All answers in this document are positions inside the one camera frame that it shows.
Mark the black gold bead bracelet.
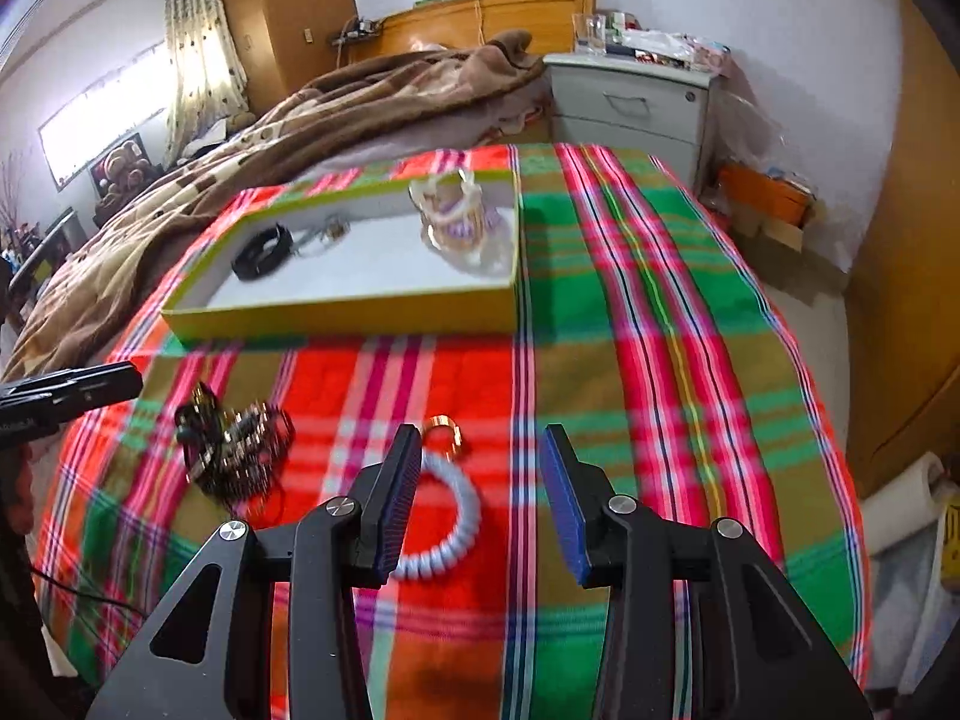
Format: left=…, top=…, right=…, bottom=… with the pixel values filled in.
left=172, top=380, right=298, bottom=511

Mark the black leather bracelet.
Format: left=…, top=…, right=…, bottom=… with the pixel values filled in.
left=229, top=223, right=296, bottom=283

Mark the white spiral hair tie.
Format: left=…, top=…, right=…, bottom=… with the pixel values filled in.
left=389, top=450, right=482, bottom=581

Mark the gold ring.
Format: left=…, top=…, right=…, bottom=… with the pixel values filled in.
left=419, top=413, right=466, bottom=460

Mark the translucent pink hair claw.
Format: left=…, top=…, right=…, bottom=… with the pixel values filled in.
left=407, top=167, right=488, bottom=255

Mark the gold rhinestone hair clip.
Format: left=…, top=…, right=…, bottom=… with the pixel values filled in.
left=220, top=401, right=272, bottom=468

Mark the white paper towel roll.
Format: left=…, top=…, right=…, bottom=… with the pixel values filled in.
left=862, top=452, right=944, bottom=553

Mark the wooden door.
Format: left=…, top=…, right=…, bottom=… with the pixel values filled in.
left=846, top=0, right=958, bottom=499

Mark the red green plaid cloth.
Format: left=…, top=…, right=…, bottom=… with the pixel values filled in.
left=34, top=145, right=871, bottom=718

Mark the dotted window curtain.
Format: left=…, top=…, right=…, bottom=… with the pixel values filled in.
left=163, top=0, right=249, bottom=166

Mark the yellow-green shallow cardboard box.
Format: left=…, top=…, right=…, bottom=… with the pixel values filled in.
left=161, top=171, right=521, bottom=343

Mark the orange storage box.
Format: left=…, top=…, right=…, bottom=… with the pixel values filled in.
left=718, top=163, right=814, bottom=227

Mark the wooden wardrobe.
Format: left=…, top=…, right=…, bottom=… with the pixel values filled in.
left=223, top=0, right=356, bottom=114

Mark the white bedside nightstand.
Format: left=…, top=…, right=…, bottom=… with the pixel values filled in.
left=545, top=54, right=719, bottom=193

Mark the brown patterned blanket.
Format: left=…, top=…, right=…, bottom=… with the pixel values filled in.
left=2, top=29, right=545, bottom=382

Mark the wooden bed headboard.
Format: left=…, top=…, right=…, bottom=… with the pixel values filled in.
left=345, top=0, right=597, bottom=64

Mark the clear glass cup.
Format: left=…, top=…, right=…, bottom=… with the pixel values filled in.
left=571, top=13, right=605, bottom=55

